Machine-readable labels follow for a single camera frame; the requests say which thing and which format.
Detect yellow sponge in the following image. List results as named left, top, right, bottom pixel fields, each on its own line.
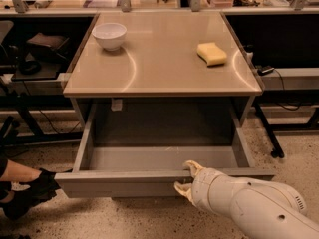
left=197, top=42, right=227, bottom=67

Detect grey drawer cabinet beige top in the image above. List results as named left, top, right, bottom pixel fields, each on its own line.
left=62, top=10, right=263, bottom=147

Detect black chunky shoe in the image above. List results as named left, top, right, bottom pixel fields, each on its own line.
left=0, top=168, right=60, bottom=220

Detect black desk leg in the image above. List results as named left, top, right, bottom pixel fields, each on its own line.
left=254, top=103, right=285, bottom=158

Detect person bare leg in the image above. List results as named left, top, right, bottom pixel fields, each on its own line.
left=0, top=160, right=41, bottom=182

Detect white ceramic bowl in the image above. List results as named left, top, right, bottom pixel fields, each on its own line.
left=92, top=23, right=127, bottom=51

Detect grey top drawer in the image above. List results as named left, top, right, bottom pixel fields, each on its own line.
left=56, top=103, right=274, bottom=198

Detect black power adapter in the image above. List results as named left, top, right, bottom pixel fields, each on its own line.
left=256, top=66, right=274, bottom=76

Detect black headphones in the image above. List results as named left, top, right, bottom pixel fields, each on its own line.
left=18, top=53, right=41, bottom=75

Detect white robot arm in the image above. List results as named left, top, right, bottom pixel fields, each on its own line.
left=174, top=160, right=319, bottom=239

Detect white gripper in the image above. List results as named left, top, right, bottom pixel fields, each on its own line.
left=173, top=160, right=246, bottom=217

